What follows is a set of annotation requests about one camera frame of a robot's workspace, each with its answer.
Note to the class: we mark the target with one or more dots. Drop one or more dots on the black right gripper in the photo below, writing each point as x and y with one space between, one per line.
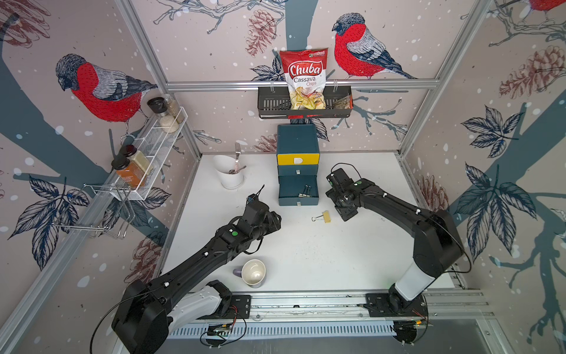
345 212

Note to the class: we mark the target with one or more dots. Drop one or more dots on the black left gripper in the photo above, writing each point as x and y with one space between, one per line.
275 223

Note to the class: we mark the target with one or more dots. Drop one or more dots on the teal bottom drawer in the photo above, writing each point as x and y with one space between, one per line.
291 186

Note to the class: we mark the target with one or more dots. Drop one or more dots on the teal drawer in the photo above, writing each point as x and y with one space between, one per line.
291 186
297 170

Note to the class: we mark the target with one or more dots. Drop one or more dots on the yellow top drawer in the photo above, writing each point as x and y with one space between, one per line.
298 159

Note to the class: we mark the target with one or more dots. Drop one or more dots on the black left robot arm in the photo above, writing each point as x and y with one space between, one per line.
147 312

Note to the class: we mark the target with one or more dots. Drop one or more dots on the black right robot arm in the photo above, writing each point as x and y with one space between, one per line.
437 244

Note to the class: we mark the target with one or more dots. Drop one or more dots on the teal mini drawer cabinet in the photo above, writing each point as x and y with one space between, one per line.
293 138

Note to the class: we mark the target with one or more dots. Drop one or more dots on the white and purple mug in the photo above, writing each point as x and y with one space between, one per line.
253 273

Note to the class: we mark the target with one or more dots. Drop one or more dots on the white utensil cup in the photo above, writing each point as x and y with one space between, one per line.
222 165

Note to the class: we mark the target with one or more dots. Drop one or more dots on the metal fork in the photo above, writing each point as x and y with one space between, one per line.
238 151

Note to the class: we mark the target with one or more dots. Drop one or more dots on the red cassava chips bag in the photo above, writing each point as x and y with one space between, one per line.
305 75

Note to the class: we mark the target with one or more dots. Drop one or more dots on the beige spice jar black lid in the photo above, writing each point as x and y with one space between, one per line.
132 153

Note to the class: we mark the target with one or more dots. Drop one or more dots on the orange spice jar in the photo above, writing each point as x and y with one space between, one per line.
129 171

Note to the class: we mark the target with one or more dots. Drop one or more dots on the clear spice jar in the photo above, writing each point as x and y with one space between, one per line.
173 107

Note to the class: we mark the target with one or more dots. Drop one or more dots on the white spice jar black lid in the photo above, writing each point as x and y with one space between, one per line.
167 122

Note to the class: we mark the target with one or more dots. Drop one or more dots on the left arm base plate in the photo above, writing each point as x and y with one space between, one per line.
239 306

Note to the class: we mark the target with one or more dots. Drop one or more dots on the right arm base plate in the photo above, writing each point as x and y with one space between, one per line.
384 304

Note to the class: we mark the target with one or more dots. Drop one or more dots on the black wire wall basket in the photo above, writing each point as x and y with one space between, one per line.
275 103

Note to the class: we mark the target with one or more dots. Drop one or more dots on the small electronics board with wires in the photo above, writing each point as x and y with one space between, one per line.
219 336

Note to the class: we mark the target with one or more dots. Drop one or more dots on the white wire spice rack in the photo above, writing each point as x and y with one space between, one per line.
156 146

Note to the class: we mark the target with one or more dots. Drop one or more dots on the metal wire rack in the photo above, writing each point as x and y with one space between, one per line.
97 210

